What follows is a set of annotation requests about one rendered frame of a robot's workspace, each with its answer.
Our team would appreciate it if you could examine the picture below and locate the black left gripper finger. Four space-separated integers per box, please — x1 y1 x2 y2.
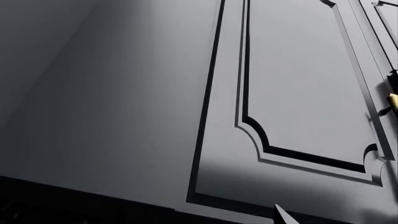
273 203 302 224

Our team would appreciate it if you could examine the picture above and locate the grey panelled cabinet door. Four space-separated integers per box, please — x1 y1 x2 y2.
185 0 396 224
357 0 398 72

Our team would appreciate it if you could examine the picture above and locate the gold and black door handle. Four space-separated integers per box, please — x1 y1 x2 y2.
377 69 398 116

